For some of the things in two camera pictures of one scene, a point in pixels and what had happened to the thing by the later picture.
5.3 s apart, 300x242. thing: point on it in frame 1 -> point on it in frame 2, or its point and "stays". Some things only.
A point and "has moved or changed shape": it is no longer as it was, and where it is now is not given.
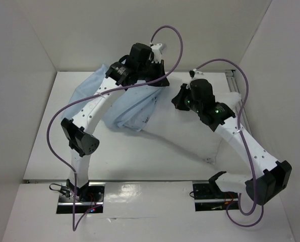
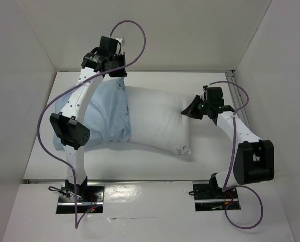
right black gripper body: (178, 98) -> (198, 108)
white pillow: (186, 127) -> (156, 118)
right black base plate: (208, 197) stays
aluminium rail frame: (234, 87) stays
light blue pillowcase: (131, 111) has moved or changed shape
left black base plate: (89, 196) stays
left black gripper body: (152, 71) -> (118, 60)
